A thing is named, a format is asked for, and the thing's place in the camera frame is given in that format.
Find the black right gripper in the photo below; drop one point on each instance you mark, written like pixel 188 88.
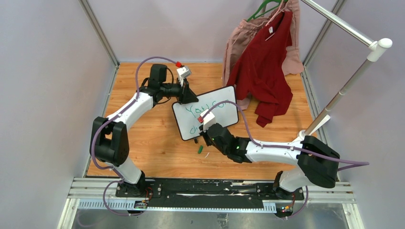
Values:
pixel 205 134

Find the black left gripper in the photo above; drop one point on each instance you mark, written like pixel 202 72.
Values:
pixel 186 96

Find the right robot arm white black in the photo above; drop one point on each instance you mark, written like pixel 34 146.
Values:
pixel 315 162

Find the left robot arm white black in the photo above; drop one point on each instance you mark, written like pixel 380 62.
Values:
pixel 109 147

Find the red hanging shirt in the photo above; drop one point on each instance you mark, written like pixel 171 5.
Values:
pixel 258 72

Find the pink hanging garment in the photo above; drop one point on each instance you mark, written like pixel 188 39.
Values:
pixel 244 33

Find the white clothes rack base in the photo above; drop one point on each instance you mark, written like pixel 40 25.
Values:
pixel 319 121

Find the green clothes hanger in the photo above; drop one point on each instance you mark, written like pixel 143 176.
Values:
pixel 262 10

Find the silver clothes rack pole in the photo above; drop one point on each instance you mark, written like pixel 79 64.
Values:
pixel 345 50

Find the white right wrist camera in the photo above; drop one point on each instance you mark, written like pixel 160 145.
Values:
pixel 207 119

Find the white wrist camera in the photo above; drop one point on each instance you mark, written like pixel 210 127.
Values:
pixel 183 73
pixel 207 119

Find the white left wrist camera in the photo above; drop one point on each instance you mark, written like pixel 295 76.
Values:
pixel 183 73

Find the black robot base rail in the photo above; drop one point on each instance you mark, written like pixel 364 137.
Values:
pixel 202 195

